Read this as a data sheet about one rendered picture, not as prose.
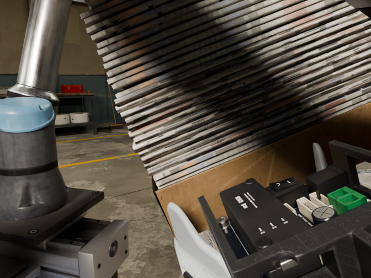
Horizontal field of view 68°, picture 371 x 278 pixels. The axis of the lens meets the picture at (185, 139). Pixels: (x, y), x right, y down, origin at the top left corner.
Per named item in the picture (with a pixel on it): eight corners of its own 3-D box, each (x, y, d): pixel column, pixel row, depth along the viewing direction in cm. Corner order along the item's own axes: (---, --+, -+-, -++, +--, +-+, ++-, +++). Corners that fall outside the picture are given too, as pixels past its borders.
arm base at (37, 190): (-27, 214, 56) (-34, 168, 54) (32, 188, 70) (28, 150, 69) (33, 225, 52) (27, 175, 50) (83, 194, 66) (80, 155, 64)
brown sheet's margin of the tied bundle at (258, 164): (162, 178, 35) (149, 148, 34) (361, 96, 37) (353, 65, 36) (174, 245, 20) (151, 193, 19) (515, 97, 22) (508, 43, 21)
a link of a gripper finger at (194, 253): (160, 178, 22) (243, 202, 14) (186, 239, 23) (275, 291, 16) (126, 199, 20) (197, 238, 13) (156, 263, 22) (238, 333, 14)
